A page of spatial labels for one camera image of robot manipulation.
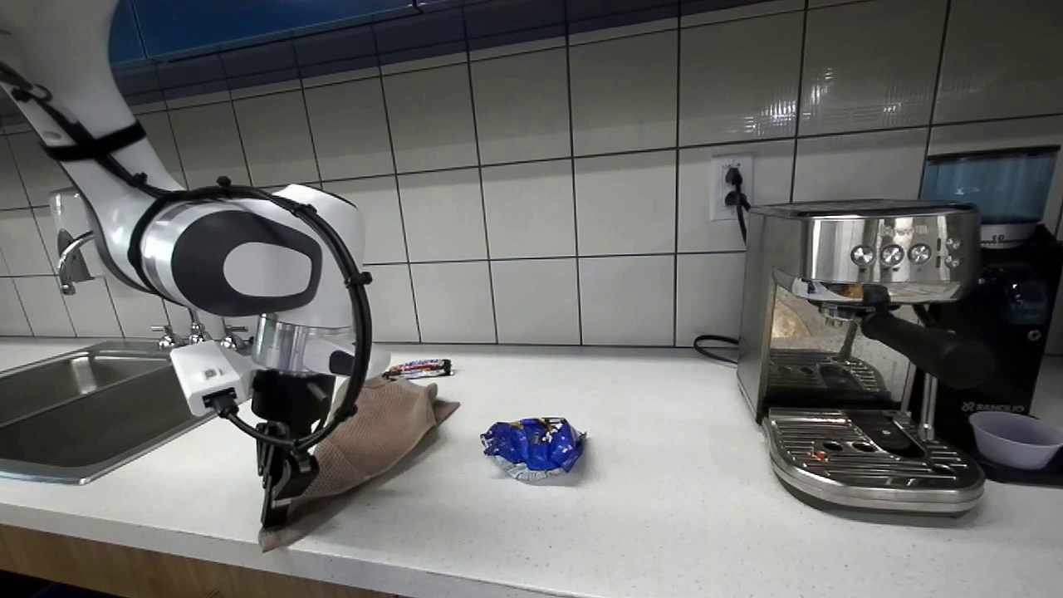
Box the white wall outlet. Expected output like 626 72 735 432
709 158 754 223

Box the purple plastic cup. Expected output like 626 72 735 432
970 411 1063 473

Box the wall paper towel holder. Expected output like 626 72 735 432
49 191 104 287

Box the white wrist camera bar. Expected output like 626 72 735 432
170 341 250 415

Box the black coffee grinder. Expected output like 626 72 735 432
918 144 1063 488

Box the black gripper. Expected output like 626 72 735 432
254 372 331 533

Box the dark candy bar wrapper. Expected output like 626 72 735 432
383 358 451 378

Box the brown towel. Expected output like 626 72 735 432
260 378 456 553

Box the stainless steel sink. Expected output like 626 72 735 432
0 341 199 485

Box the blue crumpled snack bag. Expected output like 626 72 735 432
477 415 587 482

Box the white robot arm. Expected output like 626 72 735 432
0 0 371 530

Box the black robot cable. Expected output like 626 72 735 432
0 62 378 452

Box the stainless espresso machine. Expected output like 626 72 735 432
737 199 995 515

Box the chrome faucet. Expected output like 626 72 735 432
52 226 254 355

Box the black power cord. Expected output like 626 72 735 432
691 165 758 367

